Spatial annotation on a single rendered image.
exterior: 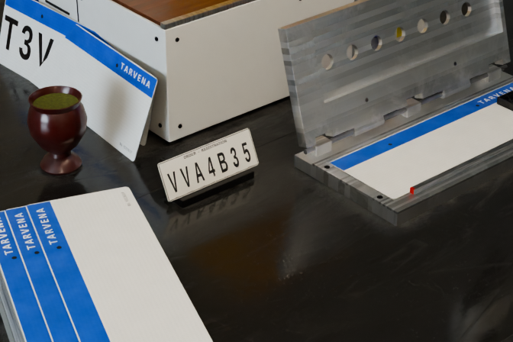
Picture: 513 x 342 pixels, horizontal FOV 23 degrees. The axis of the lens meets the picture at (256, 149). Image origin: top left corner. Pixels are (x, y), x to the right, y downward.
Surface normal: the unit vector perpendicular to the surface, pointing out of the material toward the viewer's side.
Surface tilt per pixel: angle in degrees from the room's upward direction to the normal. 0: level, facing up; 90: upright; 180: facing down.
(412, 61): 74
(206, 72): 90
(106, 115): 69
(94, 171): 0
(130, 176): 0
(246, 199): 0
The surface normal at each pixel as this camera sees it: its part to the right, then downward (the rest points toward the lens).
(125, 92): -0.76, -0.04
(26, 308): 0.00, -0.87
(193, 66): 0.64, 0.38
